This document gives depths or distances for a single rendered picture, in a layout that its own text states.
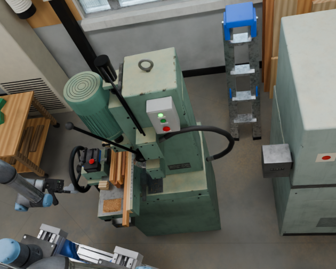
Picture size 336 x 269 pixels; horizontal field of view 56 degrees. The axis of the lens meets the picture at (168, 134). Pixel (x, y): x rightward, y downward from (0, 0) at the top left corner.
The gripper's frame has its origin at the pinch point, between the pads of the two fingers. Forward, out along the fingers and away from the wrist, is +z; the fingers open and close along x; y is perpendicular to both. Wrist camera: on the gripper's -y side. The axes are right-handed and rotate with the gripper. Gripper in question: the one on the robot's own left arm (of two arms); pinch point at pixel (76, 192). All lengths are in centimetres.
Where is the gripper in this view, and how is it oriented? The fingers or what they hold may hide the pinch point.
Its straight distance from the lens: 210.1
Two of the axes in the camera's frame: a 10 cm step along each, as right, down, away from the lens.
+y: 1.0, -9.8, 1.5
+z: 9.6, 1.4, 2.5
